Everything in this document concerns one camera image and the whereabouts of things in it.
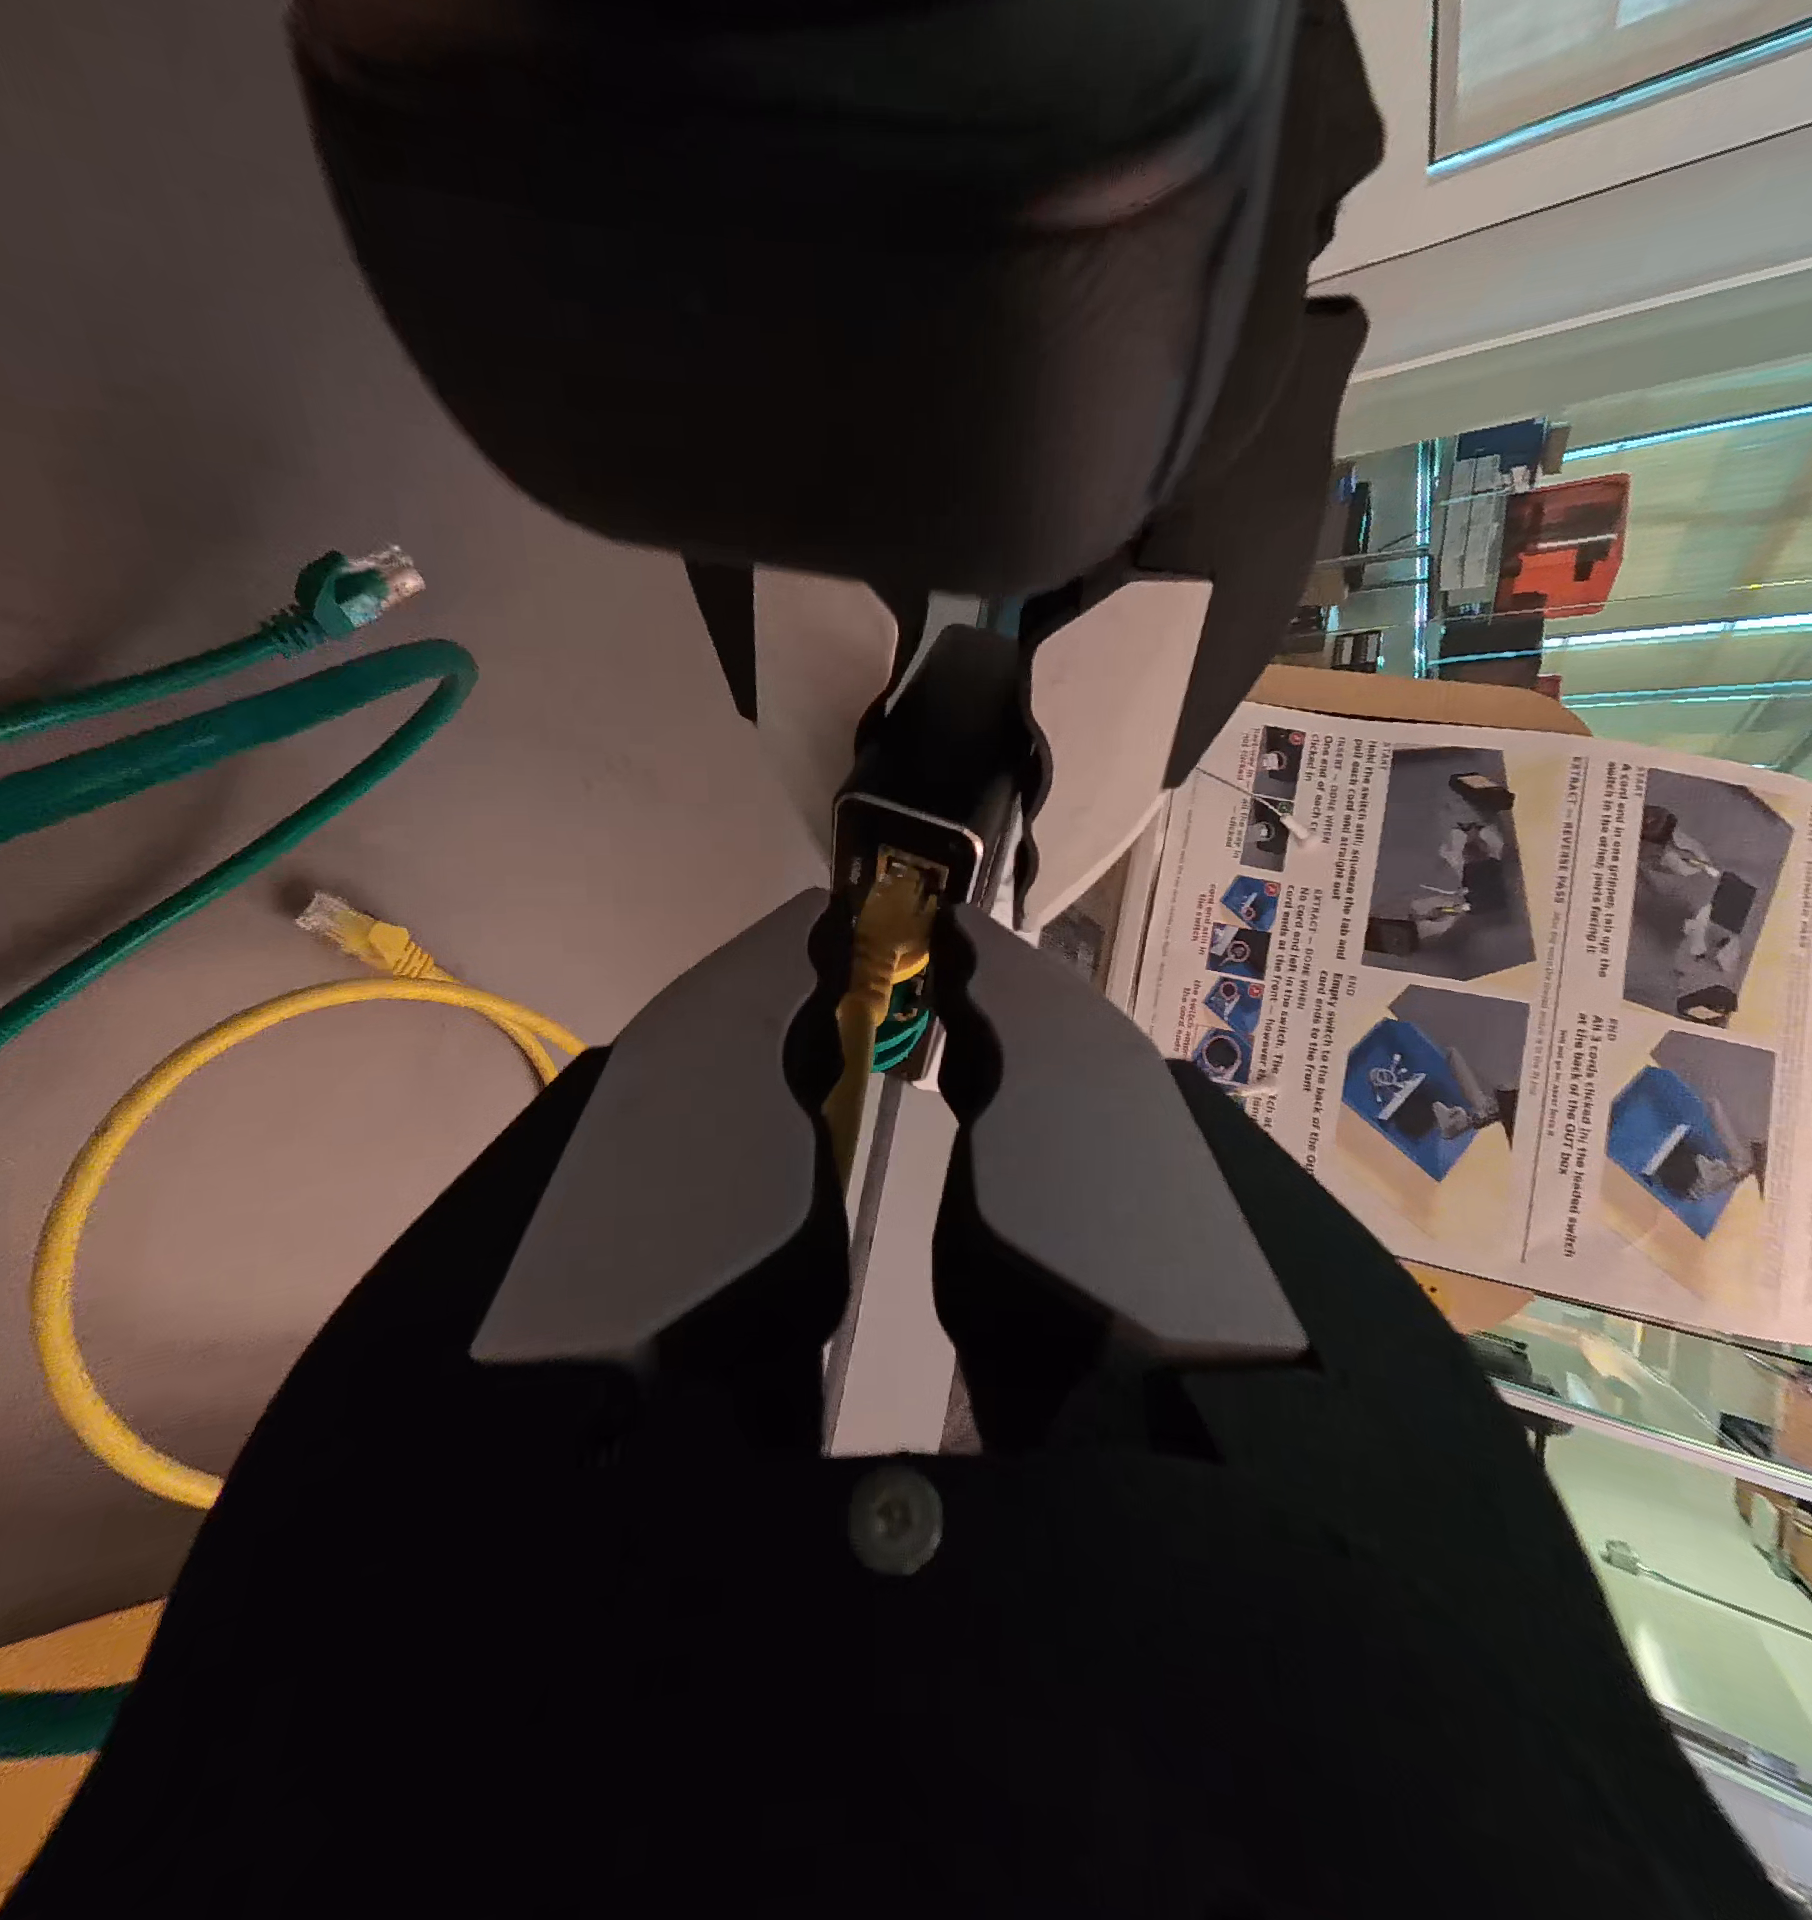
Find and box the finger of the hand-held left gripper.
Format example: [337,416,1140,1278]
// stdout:
[754,568,915,888]
[996,576,1224,934]

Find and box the orange tool case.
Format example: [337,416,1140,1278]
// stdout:
[1498,474,1630,617]

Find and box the printed instruction sheet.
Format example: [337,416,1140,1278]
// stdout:
[1131,698,1812,1352]

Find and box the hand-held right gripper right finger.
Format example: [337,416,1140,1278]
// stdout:
[929,904,1314,1449]

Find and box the yellow ethernet cable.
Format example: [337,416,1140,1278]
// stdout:
[27,862,945,1510]

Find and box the black network switch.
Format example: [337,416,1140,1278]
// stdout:
[830,622,1049,1089]

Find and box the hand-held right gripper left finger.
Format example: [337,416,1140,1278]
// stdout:
[467,886,847,1449]

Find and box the green ethernet cable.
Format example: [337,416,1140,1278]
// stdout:
[0,547,938,1764]

